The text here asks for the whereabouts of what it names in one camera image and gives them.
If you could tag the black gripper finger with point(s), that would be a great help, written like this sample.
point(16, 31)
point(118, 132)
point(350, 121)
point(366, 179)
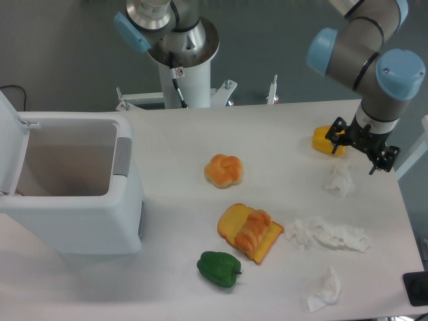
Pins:
point(383, 158)
point(337, 134)

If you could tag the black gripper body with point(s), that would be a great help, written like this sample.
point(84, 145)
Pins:
point(365, 141)

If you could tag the white trash can lid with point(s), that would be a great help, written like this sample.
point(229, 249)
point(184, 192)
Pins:
point(14, 140)

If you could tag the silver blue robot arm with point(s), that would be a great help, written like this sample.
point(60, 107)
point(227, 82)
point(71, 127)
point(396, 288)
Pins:
point(386, 81)

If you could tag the white trash can body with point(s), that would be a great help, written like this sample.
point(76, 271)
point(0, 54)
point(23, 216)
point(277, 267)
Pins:
point(79, 189)

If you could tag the yellow bell pepper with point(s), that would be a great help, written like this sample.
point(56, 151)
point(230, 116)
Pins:
point(321, 144)

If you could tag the crumpled white tissue upper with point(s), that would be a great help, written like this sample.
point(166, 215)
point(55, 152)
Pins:
point(340, 182)

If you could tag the crumpled white tissue large middle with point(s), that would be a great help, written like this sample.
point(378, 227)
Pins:
point(340, 236)

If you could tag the crumpled white tissue small middle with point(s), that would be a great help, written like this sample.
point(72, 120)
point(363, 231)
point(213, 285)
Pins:
point(295, 230)

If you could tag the knotted bread roll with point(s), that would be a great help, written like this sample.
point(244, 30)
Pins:
point(224, 171)

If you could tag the black device at edge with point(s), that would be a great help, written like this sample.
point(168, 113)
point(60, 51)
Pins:
point(416, 287)

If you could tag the toast bread slice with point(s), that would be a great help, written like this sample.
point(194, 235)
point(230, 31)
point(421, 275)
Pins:
point(231, 222)

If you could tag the crumpled white tissue lower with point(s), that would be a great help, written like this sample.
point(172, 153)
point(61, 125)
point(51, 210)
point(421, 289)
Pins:
point(328, 293)

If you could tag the braided croissant bread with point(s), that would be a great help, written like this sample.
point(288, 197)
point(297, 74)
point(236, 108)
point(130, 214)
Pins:
point(252, 232)

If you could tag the green bell pepper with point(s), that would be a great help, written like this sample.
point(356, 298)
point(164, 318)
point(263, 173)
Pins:
point(219, 268)

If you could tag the white frame leg right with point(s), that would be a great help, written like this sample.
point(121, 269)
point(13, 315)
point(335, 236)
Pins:
point(416, 151)

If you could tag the white levelling foot post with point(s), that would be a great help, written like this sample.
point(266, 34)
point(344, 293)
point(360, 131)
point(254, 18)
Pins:
point(272, 97)

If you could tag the white pedestal base bracket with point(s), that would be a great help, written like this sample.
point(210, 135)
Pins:
point(143, 98)

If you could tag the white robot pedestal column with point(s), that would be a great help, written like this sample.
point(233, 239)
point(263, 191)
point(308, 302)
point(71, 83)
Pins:
point(184, 65)

